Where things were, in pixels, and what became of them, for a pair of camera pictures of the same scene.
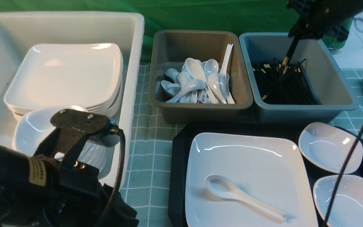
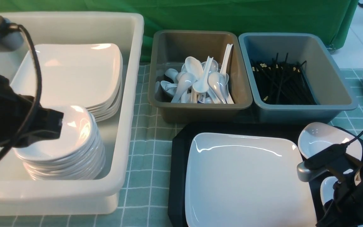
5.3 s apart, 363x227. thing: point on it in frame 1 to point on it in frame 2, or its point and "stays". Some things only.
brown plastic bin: x=169 y=49 stays
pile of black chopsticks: x=292 y=88 stays
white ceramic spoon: x=222 y=187 to x=202 y=86
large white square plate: x=272 y=167 stays
